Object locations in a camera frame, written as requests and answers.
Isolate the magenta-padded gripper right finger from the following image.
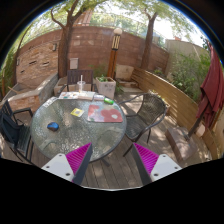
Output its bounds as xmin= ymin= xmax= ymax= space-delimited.
xmin=131 ymin=142 xmax=184 ymax=186

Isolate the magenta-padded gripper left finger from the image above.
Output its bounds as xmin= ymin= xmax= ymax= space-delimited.
xmin=41 ymin=142 xmax=94 ymax=186

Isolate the blue computer mouse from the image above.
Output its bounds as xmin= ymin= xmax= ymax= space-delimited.
xmin=46 ymin=121 xmax=60 ymax=132

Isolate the red floral mouse pad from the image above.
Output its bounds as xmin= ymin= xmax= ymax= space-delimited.
xmin=86 ymin=104 xmax=124 ymax=124

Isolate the concrete parasol base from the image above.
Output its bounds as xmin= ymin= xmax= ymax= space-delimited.
xmin=164 ymin=125 xmax=199 ymax=163

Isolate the dark wicker chair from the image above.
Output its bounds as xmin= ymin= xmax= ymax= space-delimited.
xmin=118 ymin=92 xmax=169 ymax=158

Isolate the yellow card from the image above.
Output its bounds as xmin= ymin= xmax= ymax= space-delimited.
xmin=70 ymin=107 xmax=86 ymax=118

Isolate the black slatted chair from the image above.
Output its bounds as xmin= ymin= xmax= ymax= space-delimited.
xmin=0 ymin=99 xmax=36 ymax=164

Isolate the black-white patterned sheet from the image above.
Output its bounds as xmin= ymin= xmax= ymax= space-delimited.
xmin=41 ymin=96 xmax=59 ymax=108

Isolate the wooden slat fence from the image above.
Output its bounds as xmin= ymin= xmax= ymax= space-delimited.
xmin=130 ymin=67 xmax=224 ymax=161

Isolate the colourful magazine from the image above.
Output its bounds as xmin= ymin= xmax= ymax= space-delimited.
xmin=58 ymin=91 xmax=80 ymax=101

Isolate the open white book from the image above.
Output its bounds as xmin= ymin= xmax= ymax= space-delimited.
xmin=77 ymin=91 xmax=97 ymax=101

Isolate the concrete planter with plant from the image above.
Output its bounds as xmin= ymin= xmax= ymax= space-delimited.
xmin=95 ymin=75 xmax=117 ymax=100

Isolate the dark wooden slatted chair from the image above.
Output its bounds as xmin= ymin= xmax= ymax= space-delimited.
xmin=60 ymin=69 xmax=98 ymax=94

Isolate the folded red parasol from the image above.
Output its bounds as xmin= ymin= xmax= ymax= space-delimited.
xmin=187 ymin=41 xmax=224 ymax=139

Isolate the forked tree trunk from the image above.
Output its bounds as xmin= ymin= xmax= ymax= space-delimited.
xmin=49 ymin=0 xmax=88 ymax=79

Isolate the slim tree trunk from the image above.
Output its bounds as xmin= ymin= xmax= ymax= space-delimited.
xmin=139 ymin=6 xmax=159 ymax=71

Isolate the grey wall box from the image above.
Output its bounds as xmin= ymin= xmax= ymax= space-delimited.
xmin=69 ymin=57 xmax=80 ymax=70

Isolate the wooden lamp post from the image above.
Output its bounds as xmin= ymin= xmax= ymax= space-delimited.
xmin=106 ymin=27 xmax=123 ymax=79

